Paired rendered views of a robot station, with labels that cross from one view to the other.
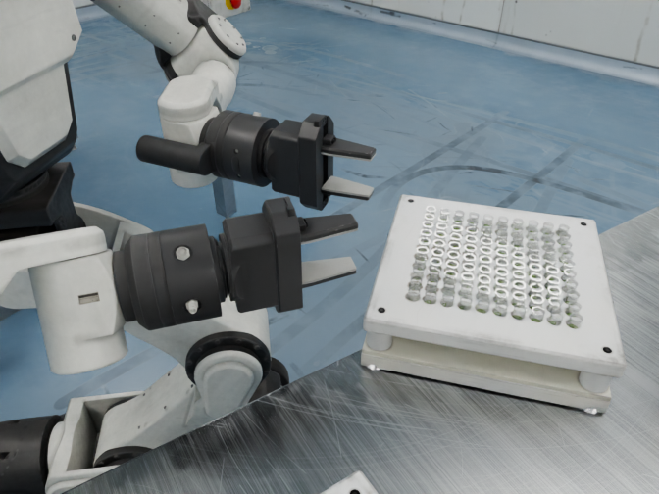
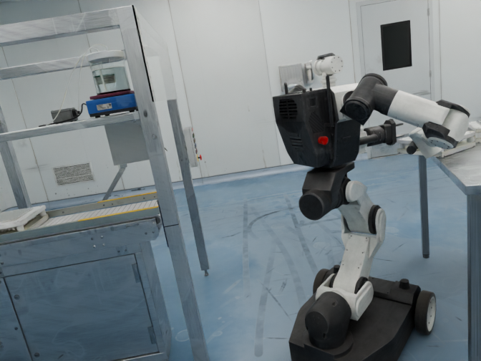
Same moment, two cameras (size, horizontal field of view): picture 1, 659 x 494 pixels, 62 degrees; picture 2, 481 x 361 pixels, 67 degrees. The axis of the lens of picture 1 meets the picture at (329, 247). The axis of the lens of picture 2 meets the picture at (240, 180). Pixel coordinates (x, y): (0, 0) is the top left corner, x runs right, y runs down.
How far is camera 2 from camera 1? 1.69 m
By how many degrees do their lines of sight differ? 42
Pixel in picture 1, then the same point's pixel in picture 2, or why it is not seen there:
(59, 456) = (346, 294)
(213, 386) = (381, 223)
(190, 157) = (374, 136)
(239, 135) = (378, 129)
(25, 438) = (332, 296)
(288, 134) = (387, 124)
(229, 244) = not seen: hidden behind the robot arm
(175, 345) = (366, 215)
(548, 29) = (225, 168)
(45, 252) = not seen: hidden behind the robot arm
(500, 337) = not seen: hidden behind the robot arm
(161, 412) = (363, 255)
